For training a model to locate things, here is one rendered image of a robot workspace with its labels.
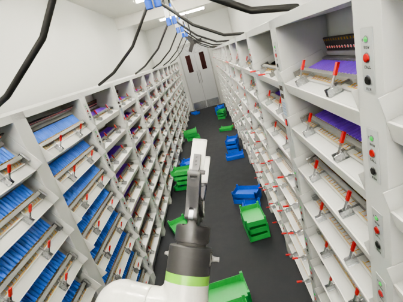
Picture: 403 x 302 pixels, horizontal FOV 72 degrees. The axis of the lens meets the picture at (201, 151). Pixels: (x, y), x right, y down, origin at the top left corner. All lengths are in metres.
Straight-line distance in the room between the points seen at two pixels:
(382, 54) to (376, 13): 0.07
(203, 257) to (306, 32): 0.98
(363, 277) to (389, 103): 0.66
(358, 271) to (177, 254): 0.71
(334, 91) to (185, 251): 0.58
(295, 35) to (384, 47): 0.71
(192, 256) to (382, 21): 0.54
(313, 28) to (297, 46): 0.09
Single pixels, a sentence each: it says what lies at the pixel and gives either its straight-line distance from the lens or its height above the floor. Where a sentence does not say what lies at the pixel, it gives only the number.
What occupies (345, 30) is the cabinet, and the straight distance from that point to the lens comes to 1.18.
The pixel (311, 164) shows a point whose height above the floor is 1.17.
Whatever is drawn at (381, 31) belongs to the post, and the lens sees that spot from 0.60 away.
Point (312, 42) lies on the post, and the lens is 1.30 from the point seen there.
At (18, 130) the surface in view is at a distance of 1.52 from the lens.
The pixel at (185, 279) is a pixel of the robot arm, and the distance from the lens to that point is 0.59.
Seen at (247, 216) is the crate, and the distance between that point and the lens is 2.88.
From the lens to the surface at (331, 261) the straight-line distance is 1.46.
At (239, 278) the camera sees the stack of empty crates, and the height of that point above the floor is 0.18.
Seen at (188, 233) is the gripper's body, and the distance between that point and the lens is 0.59.
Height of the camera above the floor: 1.76
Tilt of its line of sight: 19 degrees down
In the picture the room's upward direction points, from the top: 15 degrees counter-clockwise
